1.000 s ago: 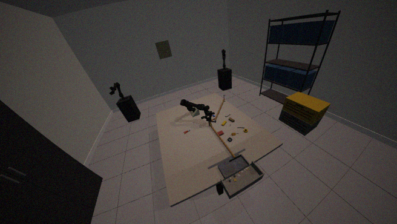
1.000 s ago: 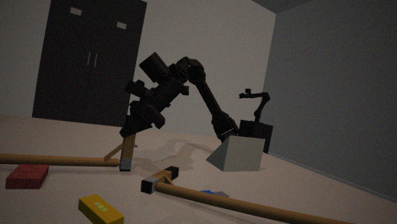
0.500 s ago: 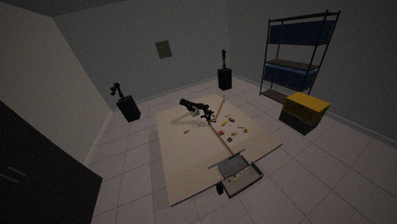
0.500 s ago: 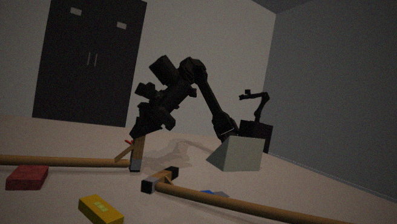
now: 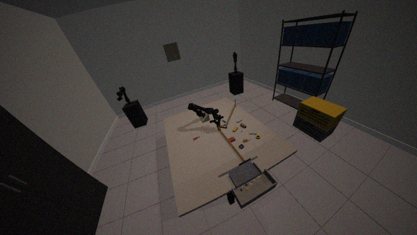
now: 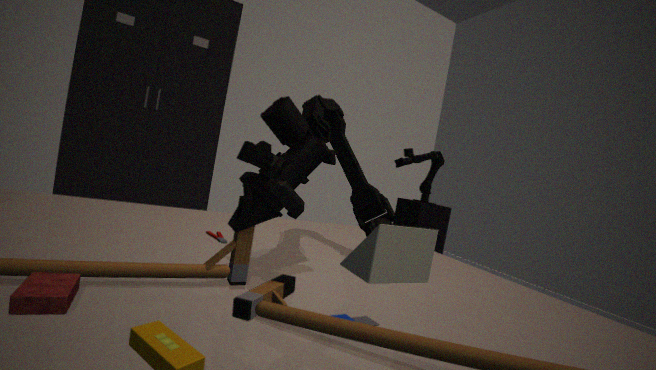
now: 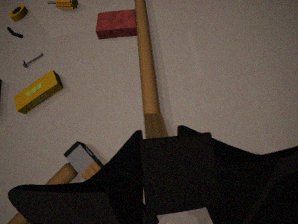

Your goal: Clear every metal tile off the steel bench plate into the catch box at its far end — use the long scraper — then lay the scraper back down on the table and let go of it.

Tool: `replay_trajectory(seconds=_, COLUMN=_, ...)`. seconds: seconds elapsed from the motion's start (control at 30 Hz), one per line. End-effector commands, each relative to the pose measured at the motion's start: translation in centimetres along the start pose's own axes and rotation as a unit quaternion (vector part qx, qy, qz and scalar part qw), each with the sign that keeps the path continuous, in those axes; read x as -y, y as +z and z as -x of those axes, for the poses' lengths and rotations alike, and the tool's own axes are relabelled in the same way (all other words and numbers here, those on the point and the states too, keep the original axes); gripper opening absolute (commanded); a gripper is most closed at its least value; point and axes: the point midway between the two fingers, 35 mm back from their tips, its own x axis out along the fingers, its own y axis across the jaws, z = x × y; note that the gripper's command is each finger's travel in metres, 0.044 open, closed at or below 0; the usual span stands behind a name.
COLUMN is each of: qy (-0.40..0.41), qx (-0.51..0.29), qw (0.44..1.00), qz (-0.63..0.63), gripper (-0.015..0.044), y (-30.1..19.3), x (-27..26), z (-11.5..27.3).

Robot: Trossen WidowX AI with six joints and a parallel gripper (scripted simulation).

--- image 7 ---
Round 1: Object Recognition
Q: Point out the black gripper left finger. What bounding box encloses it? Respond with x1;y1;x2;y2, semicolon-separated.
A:
8;131;144;224

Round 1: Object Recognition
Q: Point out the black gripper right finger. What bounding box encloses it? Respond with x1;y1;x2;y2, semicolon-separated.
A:
206;137;298;224

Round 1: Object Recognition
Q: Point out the yellow rectangular block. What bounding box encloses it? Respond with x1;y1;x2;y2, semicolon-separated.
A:
13;71;63;115

